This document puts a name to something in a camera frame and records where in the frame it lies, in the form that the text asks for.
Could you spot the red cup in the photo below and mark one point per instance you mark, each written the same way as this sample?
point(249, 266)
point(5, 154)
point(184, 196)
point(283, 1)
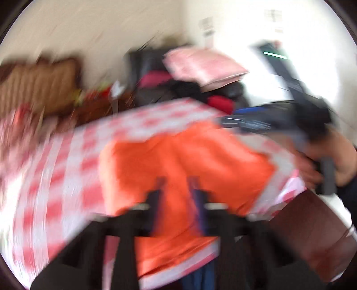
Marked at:
point(106, 92)

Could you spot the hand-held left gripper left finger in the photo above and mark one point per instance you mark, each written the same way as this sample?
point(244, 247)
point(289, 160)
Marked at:
point(154, 212)

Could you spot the light pink pillow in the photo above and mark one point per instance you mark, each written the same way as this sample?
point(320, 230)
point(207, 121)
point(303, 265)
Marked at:
point(203, 65)

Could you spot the pink white checked cloth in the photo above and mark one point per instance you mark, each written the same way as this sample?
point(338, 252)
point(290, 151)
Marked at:
point(55, 167)

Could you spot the red cloth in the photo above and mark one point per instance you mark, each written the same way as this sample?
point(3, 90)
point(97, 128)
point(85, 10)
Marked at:
point(220, 104)

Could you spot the person's right hand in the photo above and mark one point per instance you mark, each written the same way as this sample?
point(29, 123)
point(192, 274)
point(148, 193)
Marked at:
point(344, 156)

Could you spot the floral bed sheet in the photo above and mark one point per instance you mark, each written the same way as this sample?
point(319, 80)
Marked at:
point(16, 122)

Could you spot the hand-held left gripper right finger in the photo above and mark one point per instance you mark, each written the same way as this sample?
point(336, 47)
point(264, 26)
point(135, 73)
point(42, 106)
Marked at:
point(199, 212)

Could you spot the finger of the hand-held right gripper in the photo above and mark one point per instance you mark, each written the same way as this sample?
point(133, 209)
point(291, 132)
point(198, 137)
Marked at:
point(242, 124)
point(256, 109)

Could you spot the magenta cloth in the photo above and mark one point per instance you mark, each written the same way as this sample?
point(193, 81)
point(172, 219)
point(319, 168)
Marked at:
point(153, 79)

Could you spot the black leather chair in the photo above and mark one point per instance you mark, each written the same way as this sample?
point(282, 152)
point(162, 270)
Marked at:
point(145, 64)

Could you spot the tufted wooden headboard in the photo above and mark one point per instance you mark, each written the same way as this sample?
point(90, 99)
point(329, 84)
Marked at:
point(36, 83)

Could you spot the wooden nightstand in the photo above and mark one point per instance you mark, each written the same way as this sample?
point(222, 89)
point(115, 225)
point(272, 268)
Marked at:
point(94, 111)

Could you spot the white tissue pack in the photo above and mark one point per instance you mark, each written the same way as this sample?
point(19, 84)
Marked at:
point(117, 87)

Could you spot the orange pants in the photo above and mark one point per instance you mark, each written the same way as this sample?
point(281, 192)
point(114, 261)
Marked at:
point(181, 156)

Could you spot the brown wooden footboard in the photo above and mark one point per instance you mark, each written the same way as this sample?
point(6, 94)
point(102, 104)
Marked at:
point(306, 228)

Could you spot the person's blue jeans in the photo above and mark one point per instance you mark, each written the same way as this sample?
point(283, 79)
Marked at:
point(200, 276)

